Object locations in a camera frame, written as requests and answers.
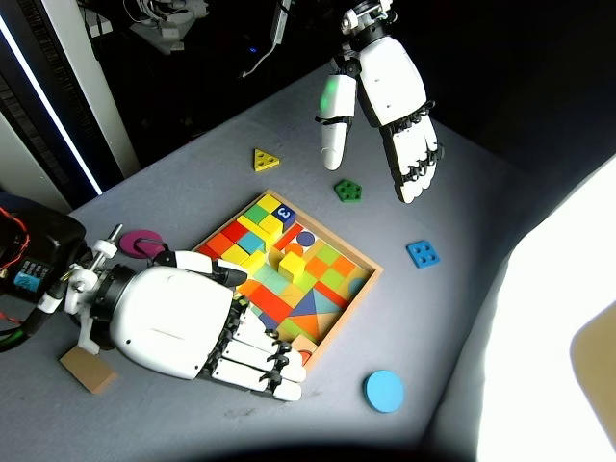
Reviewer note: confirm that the white backdrop sheet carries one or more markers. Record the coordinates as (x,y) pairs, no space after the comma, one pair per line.
(529,269)

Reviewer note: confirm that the blue round disc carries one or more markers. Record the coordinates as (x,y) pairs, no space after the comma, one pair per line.
(384,391)

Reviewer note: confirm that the yellow cube block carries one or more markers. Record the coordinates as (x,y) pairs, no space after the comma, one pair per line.
(292,267)

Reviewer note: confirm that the green pentagon block with holes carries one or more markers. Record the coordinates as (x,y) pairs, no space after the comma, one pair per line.
(349,191)

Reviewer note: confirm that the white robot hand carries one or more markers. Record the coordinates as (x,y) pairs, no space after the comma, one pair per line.
(168,317)
(390,82)

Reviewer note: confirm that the wooden tray with printed base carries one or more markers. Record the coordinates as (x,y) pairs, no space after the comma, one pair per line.
(337,242)

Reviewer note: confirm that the plain wooden plank block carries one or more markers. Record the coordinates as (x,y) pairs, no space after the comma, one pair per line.
(89,370)

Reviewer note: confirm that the magenta flat rounded piece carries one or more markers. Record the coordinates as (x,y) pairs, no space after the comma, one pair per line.
(132,243)

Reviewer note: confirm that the yellow triangle block with holes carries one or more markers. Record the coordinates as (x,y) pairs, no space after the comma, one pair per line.
(265,160)

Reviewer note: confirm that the white frame post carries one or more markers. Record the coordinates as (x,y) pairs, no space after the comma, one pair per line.
(90,72)

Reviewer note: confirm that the white LED light strip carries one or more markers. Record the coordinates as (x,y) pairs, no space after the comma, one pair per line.
(48,103)

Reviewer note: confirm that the white power strip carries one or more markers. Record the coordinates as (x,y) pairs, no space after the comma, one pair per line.
(279,24)

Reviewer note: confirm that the grey table cloth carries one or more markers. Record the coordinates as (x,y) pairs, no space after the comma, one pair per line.
(192,423)

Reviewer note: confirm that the blue square block with holes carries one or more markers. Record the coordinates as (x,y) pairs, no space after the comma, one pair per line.
(423,253)

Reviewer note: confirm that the beige rounded panel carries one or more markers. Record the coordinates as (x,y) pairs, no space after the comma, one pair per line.
(597,385)

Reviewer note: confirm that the white device pile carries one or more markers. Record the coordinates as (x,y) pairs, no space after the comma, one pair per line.
(163,36)

